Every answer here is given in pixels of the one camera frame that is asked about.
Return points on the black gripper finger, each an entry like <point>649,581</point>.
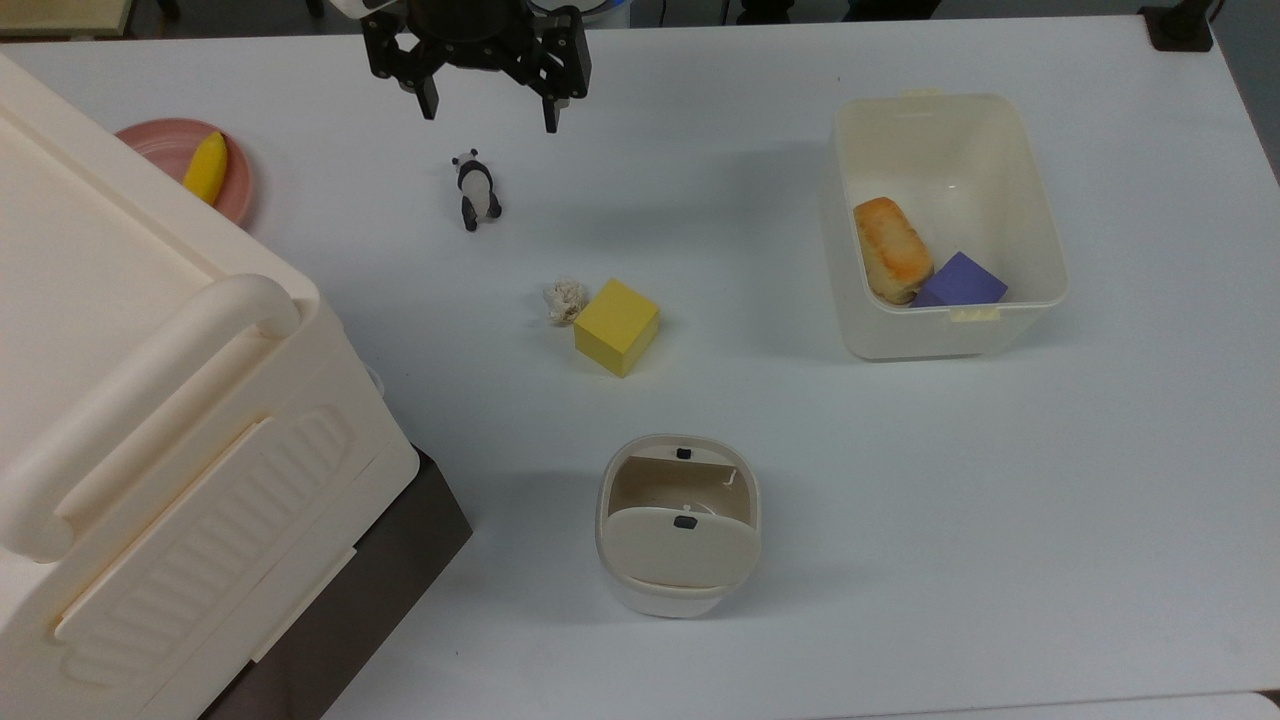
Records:
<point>392,55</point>
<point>560,60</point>

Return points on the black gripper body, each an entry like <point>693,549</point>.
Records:
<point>468,35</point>

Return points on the paper ball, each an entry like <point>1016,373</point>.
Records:
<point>566,301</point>

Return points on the cream swing-lid trash can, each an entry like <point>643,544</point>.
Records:
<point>680,545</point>

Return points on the small panda toy figure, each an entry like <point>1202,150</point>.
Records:
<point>475,187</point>

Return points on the yellow toy banana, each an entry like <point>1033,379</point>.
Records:
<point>206,168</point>

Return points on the pink plate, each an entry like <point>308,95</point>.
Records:
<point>160,145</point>

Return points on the yellow foam cube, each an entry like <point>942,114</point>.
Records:
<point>616,326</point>

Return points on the light wooden side table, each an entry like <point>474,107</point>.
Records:
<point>60,15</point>

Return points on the toy bread loaf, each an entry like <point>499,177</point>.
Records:
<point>890,250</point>

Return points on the cream open plastic bin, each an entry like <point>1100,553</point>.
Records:
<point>945,150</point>

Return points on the purple foam cube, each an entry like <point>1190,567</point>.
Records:
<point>962,282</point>

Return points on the black table clamp mount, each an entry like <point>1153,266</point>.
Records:
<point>1178,25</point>

